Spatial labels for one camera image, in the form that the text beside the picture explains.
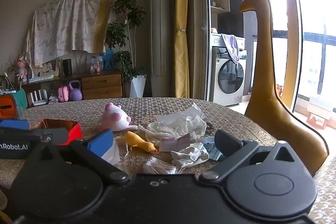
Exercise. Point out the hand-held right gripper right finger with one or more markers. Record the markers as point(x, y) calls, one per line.
point(227, 141)

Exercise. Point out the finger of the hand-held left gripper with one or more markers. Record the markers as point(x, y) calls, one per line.
point(13, 124)
point(53, 135)

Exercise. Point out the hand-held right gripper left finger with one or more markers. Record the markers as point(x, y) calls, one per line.
point(99, 139)

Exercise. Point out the blue printed face mask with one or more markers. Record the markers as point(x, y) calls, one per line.
point(211, 150)

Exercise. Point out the red metal tin box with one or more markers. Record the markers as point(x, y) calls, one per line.
point(73, 129)

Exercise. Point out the pink and white plush toy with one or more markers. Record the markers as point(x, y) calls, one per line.
point(116, 119)

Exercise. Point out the yellow rubber duck toy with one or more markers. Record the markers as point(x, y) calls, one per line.
point(139, 144)

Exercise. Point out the white mesh cloth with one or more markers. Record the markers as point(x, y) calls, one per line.
point(181, 127)

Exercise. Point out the clear plastic bag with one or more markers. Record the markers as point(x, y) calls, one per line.
point(183, 113)

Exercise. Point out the pocket tissue pack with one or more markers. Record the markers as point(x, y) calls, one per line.
point(173, 144)

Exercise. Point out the orange tissue box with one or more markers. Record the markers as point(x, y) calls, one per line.
point(8, 108)

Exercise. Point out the white plastic packet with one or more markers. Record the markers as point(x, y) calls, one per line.
point(113, 153)

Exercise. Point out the patterned lace tablecloth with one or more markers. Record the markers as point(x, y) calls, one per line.
point(231, 119)

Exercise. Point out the brown hair scrunchie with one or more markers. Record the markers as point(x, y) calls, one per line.
point(209, 126)

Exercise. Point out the small stack of booklets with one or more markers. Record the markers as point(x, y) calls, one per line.
point(53, 99)

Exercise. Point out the white wifi router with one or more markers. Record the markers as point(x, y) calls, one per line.
point(39, 96)

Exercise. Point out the white crumpled cloth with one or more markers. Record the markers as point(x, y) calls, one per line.
point(189, 155)

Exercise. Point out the pink toy suitcase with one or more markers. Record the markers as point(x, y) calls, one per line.
point(63, 94)

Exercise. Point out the purple kettlebell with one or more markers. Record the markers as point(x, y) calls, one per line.
point(76, 94)

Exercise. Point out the white keyboard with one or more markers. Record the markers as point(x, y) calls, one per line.
point(40, 79)

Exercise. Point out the wooden drawer cabinet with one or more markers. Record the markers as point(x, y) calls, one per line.
point(101, 86)

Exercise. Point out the pink doll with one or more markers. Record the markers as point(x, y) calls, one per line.
point(22, 69)

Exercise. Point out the white washing machine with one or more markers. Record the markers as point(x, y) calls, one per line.
point(228, 77)

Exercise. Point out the white planter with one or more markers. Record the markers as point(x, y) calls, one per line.
point(137, 87)

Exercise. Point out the black cylinder speaker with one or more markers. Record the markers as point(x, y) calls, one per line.
point(67, 66)

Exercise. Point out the clear toy display box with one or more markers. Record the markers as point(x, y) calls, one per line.
point(94, 64)

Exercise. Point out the blue plastic toy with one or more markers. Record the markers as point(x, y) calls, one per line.
point(107, 58)

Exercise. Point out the yellow giraffe chair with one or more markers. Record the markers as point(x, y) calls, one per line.
point(265, 69)

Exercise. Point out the lavender cloth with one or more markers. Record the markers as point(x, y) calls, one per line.
point(232, 48)

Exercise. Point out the cardboard box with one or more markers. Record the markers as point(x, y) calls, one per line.
point(319, 108)

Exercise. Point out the yellow curtain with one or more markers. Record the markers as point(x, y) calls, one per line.
point(181, 56)

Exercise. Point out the floral draped sheet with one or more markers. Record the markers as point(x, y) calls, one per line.
point(65, 24)

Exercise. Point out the white tower air conditioner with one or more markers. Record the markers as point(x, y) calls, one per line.
point(160, 43)

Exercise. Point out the green potted plant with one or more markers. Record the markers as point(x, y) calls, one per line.
point(128, 6)

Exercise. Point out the photo frame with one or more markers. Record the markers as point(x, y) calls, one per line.
point(48, 67)

